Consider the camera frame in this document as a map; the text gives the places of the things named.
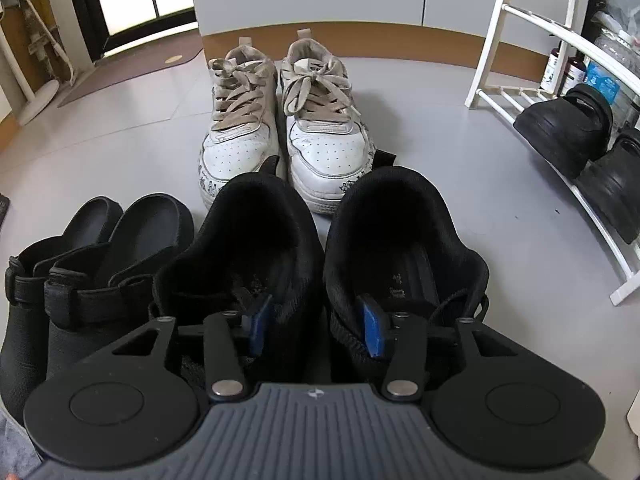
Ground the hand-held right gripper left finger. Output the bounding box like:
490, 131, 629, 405
107, 294, 275, 398

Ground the white standing fan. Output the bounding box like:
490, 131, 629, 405
0, 7, 62, 127

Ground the black lace-up sneaker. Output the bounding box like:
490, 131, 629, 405
149, 155, 327, 396
321, 149, 492, 387

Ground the white shoe rack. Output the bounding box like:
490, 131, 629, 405
464, 0, 640, 307

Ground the white folded drying rack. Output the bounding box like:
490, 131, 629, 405
10, 0, 77, 86

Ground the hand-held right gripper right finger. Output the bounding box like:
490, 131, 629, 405
357, 294, 526, 398

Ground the brown bottle white label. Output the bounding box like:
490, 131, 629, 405
562, 56, 587, 97
542, 47, 564, 93

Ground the clear plastic water bottle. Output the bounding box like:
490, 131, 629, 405
584, 57, 622, 107

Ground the grey cloth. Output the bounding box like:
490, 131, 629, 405
0, 402, 43, 473

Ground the black strapped clog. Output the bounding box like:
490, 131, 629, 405
44, 193, 197, 382
0, 196, 126, 427

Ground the black chunky platform clog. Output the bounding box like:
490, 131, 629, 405
571, 127, 640, 247
512, 82, 615, 181

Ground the brown door mat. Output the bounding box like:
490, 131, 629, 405
56, 35, 205, 109

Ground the white patterned sneaker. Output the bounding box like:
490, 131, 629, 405
276, 29, 377, 217
198, 36, 282, 212

